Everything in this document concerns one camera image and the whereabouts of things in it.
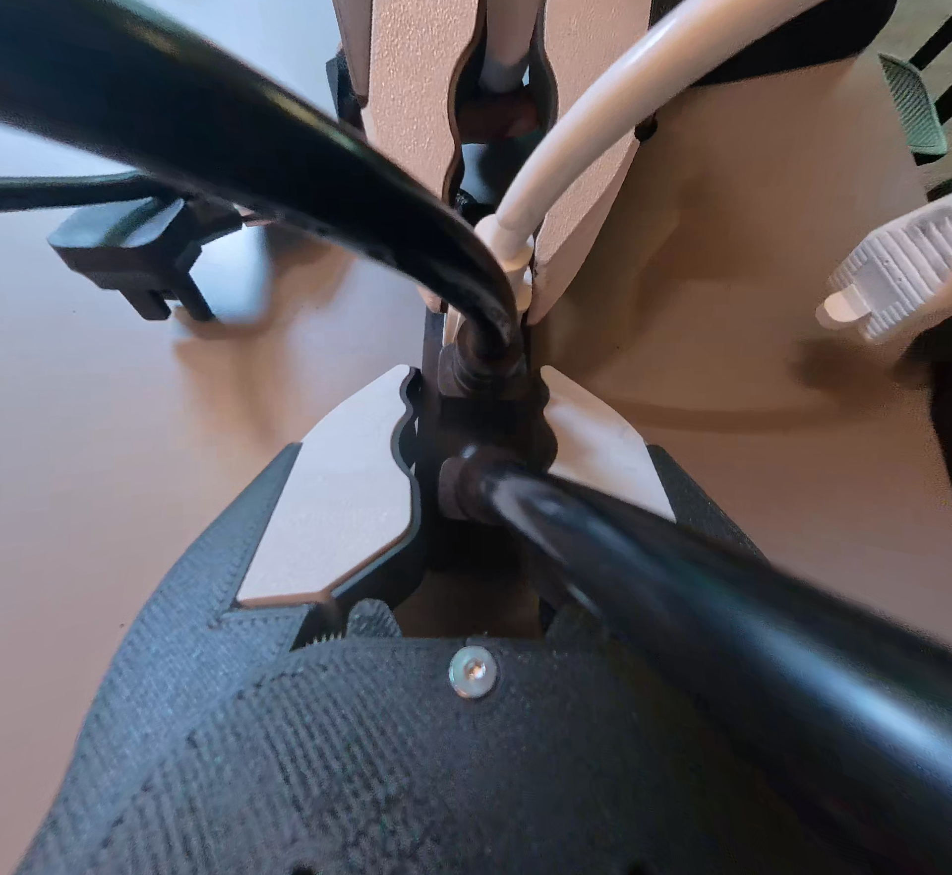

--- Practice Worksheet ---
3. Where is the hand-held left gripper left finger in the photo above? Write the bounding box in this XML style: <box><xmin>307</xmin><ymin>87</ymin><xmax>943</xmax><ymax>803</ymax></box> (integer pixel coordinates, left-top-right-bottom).
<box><xmin>237</xmin><ymin>364</ymin><xmax>425</xmax><ymax>608</ymax></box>

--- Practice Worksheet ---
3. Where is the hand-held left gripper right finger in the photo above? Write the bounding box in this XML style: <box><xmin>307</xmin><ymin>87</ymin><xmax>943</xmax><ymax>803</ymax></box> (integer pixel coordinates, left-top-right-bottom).
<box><xmin>539</xmin><ymin>365</ymin><xmax>678</xmax><ymax>525</ymax></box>

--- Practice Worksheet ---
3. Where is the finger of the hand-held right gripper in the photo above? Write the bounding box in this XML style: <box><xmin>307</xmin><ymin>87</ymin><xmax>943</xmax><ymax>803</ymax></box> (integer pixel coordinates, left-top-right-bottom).
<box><xmin>528</xmin><ymin>0</ymin><xmax>660</xmax><ymax>319</ymax></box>
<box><xmin>363</xmin><ymin>0</ymin><xmax>488</xmax><ymax>206</ymax></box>

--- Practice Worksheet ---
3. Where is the black power strip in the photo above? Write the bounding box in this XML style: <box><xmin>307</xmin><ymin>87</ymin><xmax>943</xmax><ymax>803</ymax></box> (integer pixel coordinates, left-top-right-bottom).
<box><xmin>416</xmin><ymin>306</ymin><xmax>559</xmax><ymax>578</ymax></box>

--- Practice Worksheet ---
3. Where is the black power cord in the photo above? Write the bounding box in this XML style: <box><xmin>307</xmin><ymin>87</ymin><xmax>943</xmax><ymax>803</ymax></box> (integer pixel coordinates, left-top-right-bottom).
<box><xmin>439</xmin><ymin>443</ymin><xmax>952</xmax><ymax>875</ymax></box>
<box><xmin>0</xmin><ymin>0</ymin><xmax>522</xmax><ymax>400</ymax></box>

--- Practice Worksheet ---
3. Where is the white power cord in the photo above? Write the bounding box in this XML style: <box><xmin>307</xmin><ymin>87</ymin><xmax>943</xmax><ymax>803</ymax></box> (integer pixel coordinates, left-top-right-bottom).
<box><xmin>442</xmin><ymin>0</ymin><xmax>952</xmax><ymax>346</ymax></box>

